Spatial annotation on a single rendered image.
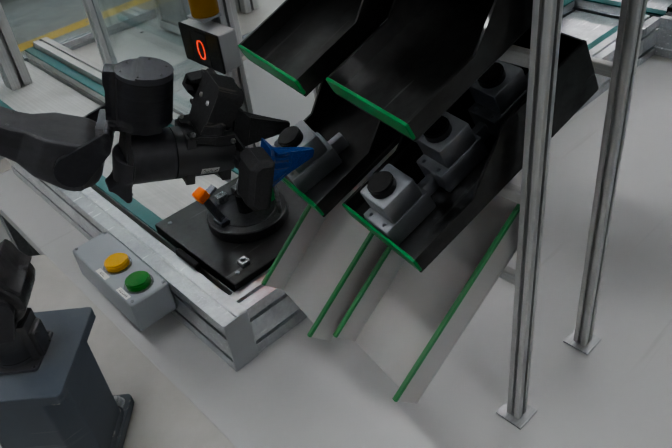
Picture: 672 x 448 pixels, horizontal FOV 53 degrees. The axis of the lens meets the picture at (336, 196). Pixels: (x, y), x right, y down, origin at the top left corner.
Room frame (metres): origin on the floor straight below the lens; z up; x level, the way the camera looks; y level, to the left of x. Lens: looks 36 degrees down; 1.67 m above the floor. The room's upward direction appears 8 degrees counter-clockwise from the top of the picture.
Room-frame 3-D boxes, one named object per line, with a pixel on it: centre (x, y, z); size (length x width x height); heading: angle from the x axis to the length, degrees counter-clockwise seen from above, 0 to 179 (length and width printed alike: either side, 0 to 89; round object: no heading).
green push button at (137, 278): (0.82, 0.33, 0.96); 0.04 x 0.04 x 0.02
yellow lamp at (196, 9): (1.17, 0.18, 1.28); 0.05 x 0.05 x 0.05
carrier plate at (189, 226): (0.94, 0.16, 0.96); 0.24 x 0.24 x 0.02; 39
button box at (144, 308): (0.88, 0.38, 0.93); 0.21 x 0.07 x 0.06; 39
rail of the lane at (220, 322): (1.06, 0.45, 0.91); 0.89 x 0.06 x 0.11; 39
